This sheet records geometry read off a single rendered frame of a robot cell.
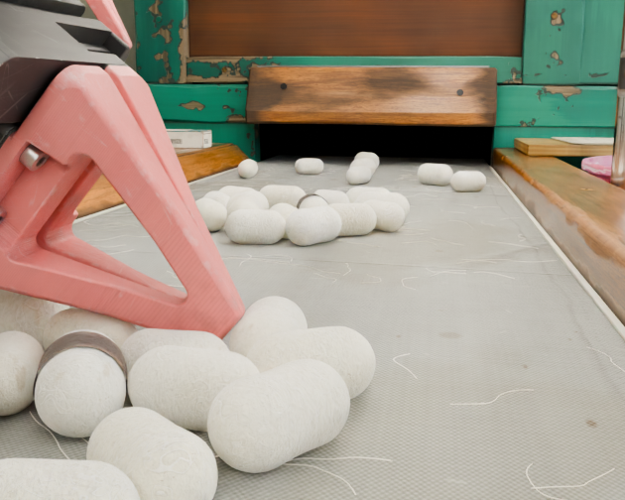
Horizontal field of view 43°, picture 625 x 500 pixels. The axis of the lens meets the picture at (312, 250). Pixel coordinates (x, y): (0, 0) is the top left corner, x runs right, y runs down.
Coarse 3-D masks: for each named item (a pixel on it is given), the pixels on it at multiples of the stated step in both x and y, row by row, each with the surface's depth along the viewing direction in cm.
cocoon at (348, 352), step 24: (264, 336) 20; (288, 336) 20; (312, 336) 20; (336, 336) 20; (360, 336) 21; (264, 360) 20; (288, 360) 19; (336, 360) 20; (360, 360) 20; (360, 384) 20
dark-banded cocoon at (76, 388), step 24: (48, 360) 19; (72, 360) 18; (96, 360) 18; (48, 384) 18; (72, 384) 18; (96, 384) 18; (120, 384) 18; (48, 408) 18; (72, 408) 18; (96, 408) 18; (120, 408) 18; (72, 432) 18
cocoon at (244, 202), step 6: (240, 198) 47; (246, 198) 47; (252, 198) 48; (234, 204) 46; (240, 204) 46; (246, 204) 46; (252, 204) 46; (258, 204) 47; (228, 210) 46; (234, 210) 46
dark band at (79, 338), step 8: (64, 336) 20; (72, 336) 19; (80, 336) 19; (88, 336) 19; (96, 336) 20; (104, 336) 20; (56, 344) 19; (64, 344) 19; (72, 344) 19; (80, 344) 19; (88, 344) 19; (96, 344) 19; (104, 344) 19; (112, 344) 20; (48, 352) 19; (56, 352) 19; (112, 352) 19; (120, 352) 20; (40, 360) 20; (120, 360) 19
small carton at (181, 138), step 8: (176, 136) 90; (184, 136) 90; (192, 136) 89; (200, 136) 89; (208, 136) 91; (176, 144) 90; (184, 144) 90; (192, 144) 90; (200, 144) 89; (208, 144) 92
